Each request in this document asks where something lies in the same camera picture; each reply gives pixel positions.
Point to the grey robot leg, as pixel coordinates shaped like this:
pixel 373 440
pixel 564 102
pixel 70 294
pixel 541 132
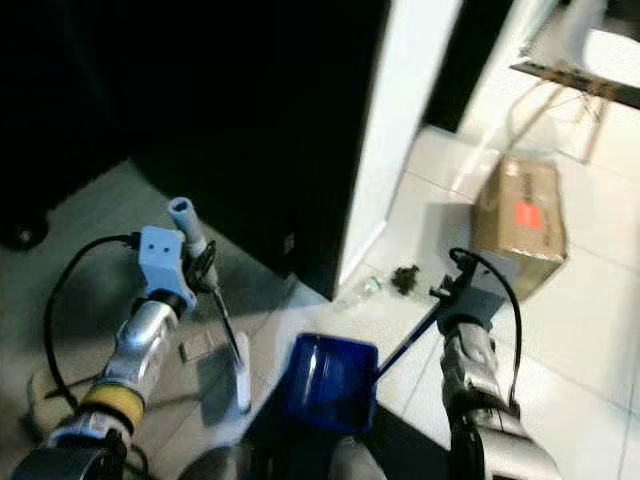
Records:
pixel 212 465
pixel 357 462

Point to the black door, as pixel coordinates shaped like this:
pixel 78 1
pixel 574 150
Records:
pixel 460 60

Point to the grey robot right leg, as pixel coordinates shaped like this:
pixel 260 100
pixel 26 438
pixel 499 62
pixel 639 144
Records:
pixel 357 462

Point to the black crumpled wad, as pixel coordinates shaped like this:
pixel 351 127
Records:
pixel 406 279

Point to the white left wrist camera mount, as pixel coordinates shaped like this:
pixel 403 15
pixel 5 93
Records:
pixel 160 260

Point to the brown wooden board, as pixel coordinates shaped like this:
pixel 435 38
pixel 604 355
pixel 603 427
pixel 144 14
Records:
pixel 575 82

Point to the clear plastic bottle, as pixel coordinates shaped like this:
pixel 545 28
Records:
pixel 365 288

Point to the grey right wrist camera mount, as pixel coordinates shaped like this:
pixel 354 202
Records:
pixel 485 295

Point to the brown cardboard box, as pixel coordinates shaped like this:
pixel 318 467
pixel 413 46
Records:
pixel 510 190

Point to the small white carton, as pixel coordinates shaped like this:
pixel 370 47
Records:
pixel 198 348

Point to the black door frame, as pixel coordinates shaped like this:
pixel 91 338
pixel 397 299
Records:
pixel 340 150

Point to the black wheeled base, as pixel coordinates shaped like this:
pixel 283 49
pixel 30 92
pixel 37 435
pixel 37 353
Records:
pixel 32 236

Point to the grey robot left leg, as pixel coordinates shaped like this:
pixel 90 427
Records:
pixel 212 465

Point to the beige slipper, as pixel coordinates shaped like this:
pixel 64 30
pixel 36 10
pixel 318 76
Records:
pixel 55 395

